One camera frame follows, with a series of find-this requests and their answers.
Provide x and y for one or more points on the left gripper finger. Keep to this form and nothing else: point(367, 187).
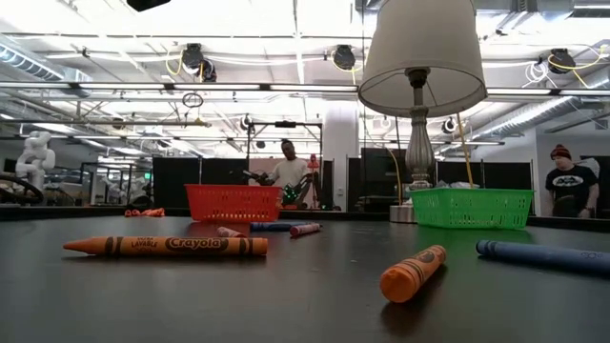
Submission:
point(145, 4)

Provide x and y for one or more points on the blue crayon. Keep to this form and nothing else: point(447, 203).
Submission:
point(543, 255)
point(276, 227)

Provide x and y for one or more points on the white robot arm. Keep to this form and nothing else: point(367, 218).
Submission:
point(35, 157)

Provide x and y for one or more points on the long ceiling light bar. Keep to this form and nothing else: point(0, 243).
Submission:
point(143, 86)
point(548, 91)

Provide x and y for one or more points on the distant white robots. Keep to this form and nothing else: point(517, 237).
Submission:
point(114, 188)

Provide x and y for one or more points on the black partition panel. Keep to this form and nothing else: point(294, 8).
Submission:
point(500, 175)
point(200, 183)

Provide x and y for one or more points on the red plastic basket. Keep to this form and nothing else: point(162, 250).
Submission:
point(233, 204)

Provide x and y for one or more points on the person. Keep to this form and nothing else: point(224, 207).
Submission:
point(290, 171)
point(569, 183)

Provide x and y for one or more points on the small red lamp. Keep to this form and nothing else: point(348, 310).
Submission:
point(313, 164)

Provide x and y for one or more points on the black robot with green lights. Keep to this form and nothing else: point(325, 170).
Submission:
point(290, 195)

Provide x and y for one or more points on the white shade silver table lamp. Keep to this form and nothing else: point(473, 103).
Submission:
point(424, 47)

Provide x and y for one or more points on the black monitor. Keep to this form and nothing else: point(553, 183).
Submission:
point(381, 167)

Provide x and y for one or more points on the green plastic basket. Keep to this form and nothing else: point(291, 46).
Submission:
point(472, 208)

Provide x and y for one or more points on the grey cloth cover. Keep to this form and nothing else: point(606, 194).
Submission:
point(591, 167)

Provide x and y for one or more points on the black metal frame stand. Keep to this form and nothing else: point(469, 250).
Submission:
point(285, 125)

